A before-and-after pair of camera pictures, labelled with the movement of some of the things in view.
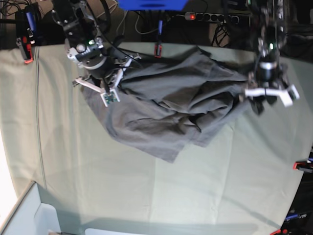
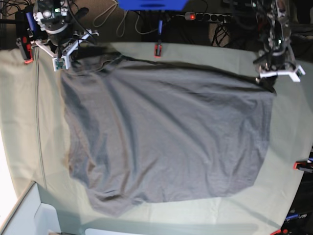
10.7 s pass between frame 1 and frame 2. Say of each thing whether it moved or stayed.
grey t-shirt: moved
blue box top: stayed
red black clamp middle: stayed
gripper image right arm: moved
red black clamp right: stayed
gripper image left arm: moved
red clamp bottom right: stayed
